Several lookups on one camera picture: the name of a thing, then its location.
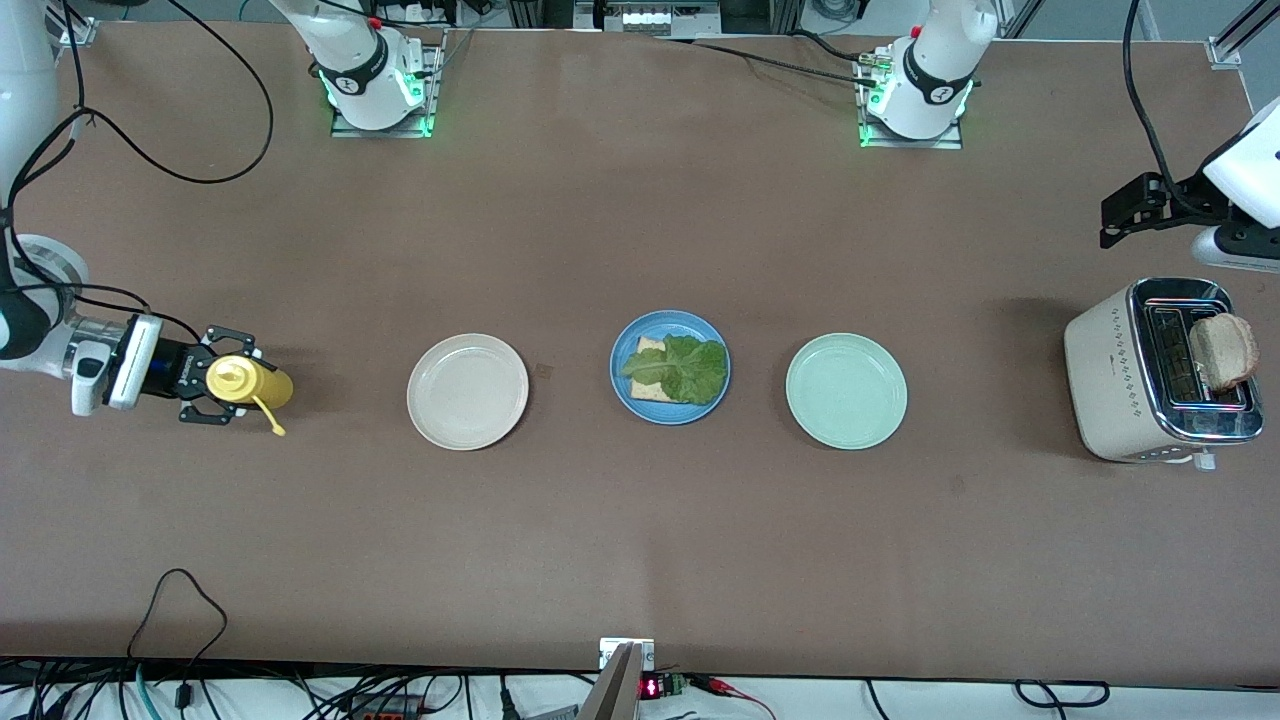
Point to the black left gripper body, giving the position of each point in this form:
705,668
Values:
1186,194

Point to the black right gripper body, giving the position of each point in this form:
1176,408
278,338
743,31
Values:
176,369

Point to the yellow mustard squeeze bottle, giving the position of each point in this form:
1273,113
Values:
262,385

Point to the toasted bread slice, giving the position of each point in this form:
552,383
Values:
650,346
1225,352

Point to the green lettuce leaf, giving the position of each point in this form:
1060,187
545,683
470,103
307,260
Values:
690,370

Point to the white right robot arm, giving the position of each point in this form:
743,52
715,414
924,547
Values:
30,100

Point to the beige plate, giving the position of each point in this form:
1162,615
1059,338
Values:
467,392

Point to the light green plate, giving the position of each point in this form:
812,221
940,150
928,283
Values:
846,391

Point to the blue plate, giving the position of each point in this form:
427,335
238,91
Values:
670,415

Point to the cream and chrome toaster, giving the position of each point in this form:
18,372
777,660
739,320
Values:
1105,380

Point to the grey electronics box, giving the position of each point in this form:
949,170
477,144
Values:
645,18

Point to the small red LED board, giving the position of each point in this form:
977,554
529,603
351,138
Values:
652,688

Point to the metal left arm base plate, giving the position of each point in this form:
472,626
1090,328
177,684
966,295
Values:
910,144

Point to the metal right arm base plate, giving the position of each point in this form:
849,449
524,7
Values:
380,132

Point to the white mounting bracket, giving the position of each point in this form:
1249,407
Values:
610,650

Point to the grey camera mount arm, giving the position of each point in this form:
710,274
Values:
615,690

